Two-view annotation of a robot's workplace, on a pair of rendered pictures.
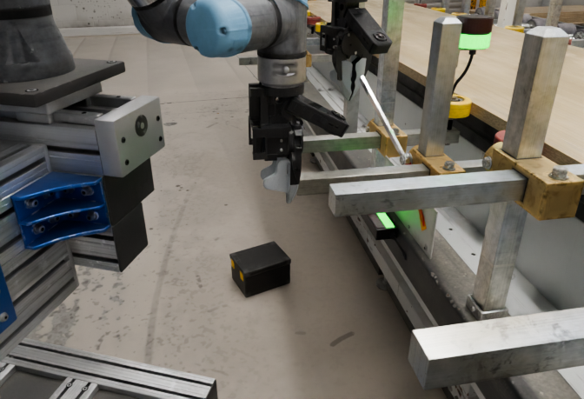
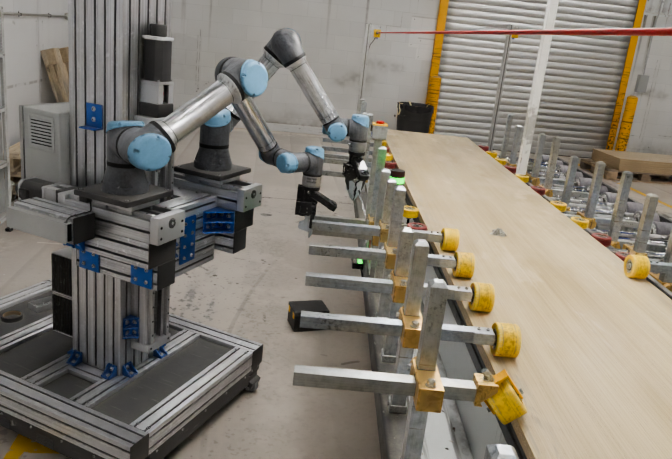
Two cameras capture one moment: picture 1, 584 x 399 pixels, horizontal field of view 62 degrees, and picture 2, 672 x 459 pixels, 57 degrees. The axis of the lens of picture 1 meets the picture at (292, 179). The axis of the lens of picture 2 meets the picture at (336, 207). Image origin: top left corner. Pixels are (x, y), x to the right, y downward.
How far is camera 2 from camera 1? 1.66 m
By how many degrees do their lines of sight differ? 13
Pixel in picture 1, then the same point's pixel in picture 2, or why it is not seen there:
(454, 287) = not seen: hidden behind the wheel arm
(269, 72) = (305, 180)
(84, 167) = (229, 206)
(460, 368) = (316, 249)
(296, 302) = (327, 340)
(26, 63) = (217, 164)
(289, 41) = (314, 170)
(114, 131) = (244, 194)
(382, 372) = not seen: hidden behind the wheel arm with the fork
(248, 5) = (298, 157)
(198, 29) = (280, 163)
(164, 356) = not seen: hidden behind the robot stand
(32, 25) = (222, 151)
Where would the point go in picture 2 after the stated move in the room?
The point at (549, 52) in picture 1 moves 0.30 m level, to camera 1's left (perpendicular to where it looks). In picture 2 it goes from (390, 187) to (307, 175)
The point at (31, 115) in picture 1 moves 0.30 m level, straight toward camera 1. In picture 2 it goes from (214, 184) to (227, 206)
